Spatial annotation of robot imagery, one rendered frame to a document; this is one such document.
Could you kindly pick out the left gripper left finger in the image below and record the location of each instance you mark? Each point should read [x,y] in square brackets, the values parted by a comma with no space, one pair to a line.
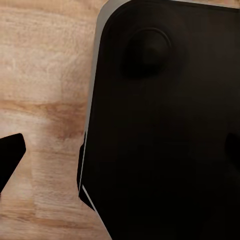
[12,149]

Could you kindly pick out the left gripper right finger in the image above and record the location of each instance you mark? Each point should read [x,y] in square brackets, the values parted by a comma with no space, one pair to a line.
[232,149]

